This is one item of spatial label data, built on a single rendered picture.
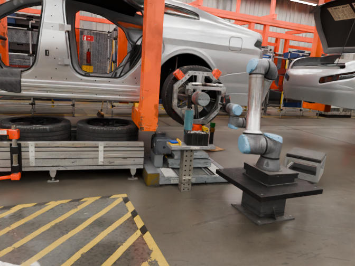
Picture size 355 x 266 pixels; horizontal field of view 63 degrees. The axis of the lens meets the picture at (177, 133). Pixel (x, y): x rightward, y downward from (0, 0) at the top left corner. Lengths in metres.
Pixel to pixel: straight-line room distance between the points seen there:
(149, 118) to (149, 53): 0.60
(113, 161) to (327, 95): 3.40
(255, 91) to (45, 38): 2.10
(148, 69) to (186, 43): 0.80
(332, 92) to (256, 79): 2.74
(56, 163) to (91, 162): 0.31
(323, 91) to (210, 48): 2.19
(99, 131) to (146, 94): 0.61
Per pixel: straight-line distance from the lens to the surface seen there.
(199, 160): 3.23
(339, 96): 4.96
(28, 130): 3.01
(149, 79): 2.76
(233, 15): 10.70
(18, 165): 2.94
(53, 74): 3.27
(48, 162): 2.95
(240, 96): 3.68
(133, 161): 2.96
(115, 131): 2.98
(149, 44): 2.76
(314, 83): 5.13
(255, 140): 2.29
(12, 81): 3.31
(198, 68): 3.12
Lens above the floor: 1.09
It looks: 12 degrees down
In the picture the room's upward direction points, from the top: 4 degrees clockwise
